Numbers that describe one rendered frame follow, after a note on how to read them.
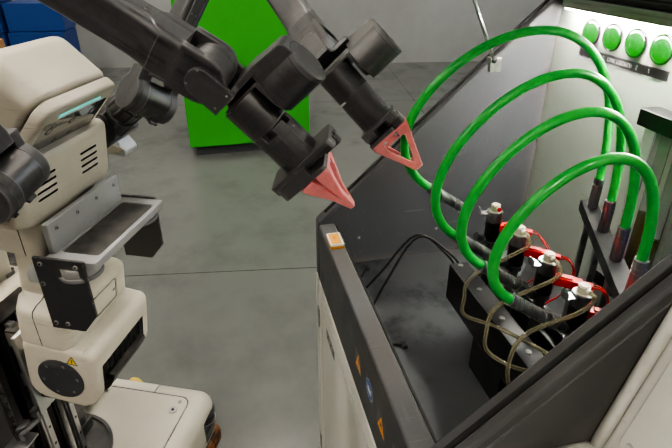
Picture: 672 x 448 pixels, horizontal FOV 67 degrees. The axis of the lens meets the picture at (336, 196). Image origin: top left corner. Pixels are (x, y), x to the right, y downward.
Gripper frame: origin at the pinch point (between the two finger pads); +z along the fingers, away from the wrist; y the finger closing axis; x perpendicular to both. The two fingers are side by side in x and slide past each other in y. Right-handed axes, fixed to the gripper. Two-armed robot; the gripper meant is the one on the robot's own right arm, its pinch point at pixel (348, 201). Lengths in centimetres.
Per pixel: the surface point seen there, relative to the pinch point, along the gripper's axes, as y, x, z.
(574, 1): 47, 47, 16
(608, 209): 25.5, 13.8, 35.6
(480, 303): -0.4, 10.0, 33.9
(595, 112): 31.0, 2.4, 13.3
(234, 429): -113, 63, 61
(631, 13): 49, 32, 19
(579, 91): 37, 45, 31
